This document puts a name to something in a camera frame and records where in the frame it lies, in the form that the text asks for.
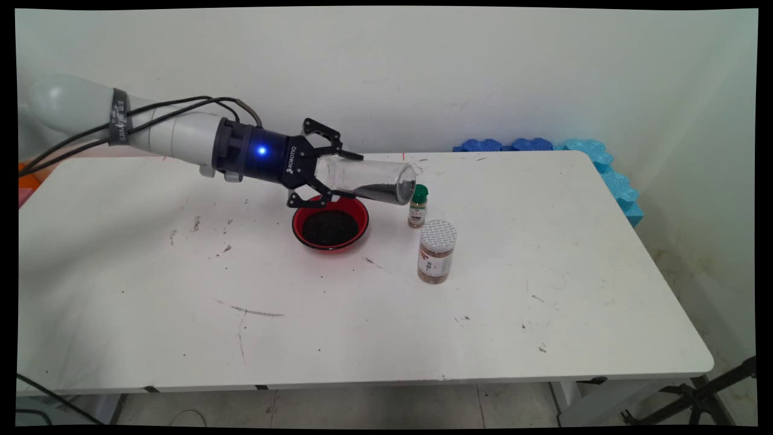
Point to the red bowl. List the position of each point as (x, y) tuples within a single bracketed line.
[(300, 225)]

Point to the white table leg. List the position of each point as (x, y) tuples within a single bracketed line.
[(604, 402), (90, 408)]

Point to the orange box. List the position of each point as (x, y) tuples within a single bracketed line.
[(33, 181)]

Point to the black tripod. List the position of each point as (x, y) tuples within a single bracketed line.
[(700, 396)]

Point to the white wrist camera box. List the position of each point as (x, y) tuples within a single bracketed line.
[(232, 177)]

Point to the dark blue foam piece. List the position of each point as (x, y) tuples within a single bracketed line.
[(531, 144), (480, 145)]

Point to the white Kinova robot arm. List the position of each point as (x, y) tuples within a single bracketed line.
[(175, 136)]

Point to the light blue foam strip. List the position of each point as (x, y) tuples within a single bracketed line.
[(610, 175)]

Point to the white-lidded spice jar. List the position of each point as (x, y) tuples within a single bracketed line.
[(436, 254)]

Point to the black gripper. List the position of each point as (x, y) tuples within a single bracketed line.
[(259, 154)]

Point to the green-capped spice bottle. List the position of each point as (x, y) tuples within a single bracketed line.
[(418, 208)]

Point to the clear plastic jar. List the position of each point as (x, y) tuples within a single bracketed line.
[(386, 187)]

